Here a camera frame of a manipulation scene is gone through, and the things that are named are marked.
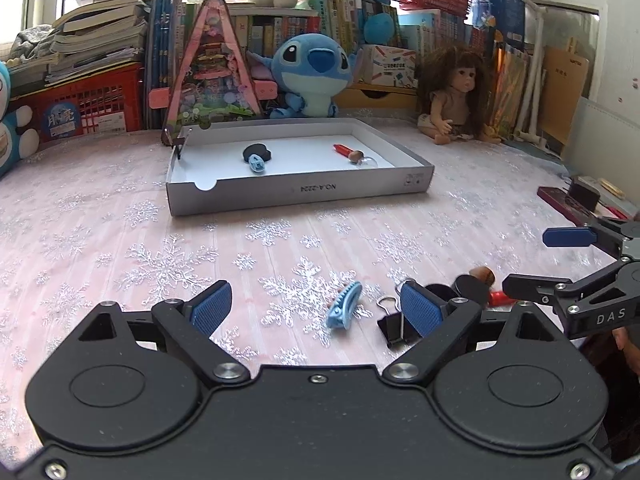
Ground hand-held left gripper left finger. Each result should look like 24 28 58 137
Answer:
75 281 251 387

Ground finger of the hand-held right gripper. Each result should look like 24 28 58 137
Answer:
501 259 640 312
542 217 640 258

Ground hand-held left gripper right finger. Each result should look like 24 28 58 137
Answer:
382 280 571 386

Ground black binder clip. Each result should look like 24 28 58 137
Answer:
376 280 426 351
161 127 187 161

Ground white cardboard box tray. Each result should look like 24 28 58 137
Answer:
166 118 434 217

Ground phone in red case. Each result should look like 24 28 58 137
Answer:
537 185 616 228

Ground black charger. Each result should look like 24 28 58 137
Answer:
570 176 601 212

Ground pink snowflake tablecloth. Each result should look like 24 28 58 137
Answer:
0 107 640 461

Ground brown cardboard sheet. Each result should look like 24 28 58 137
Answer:
540 45 591 143

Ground row of thin picture books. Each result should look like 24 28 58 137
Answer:
490 40 533 138

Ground white pipe rack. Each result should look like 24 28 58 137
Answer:
515 0 601 146

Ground brown-haired doll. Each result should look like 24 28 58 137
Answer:
416 45 501 146

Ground wooden drawer box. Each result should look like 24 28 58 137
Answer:
335 82 421 109

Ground blue cardboard box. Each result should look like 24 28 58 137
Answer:
470 0 526 51

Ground red plastic crate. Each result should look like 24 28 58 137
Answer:
10 62 146 143

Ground colourful printed cardboard box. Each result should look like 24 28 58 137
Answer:
357 44 418 88

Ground pink triangular toy house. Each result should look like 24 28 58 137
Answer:
148 0 278 136

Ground blue alien plush toy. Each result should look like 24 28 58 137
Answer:
246 33 368 119

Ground blue cat plush toy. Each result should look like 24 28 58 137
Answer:
0 60 41 176

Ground blue upright books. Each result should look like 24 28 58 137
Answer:
145 0 186 131

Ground row of shelf books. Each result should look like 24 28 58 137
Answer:
185 0 501 86

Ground stack of books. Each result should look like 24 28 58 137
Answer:
7 0 151 86

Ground grey patterned cloth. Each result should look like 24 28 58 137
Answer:
9 25 58 63

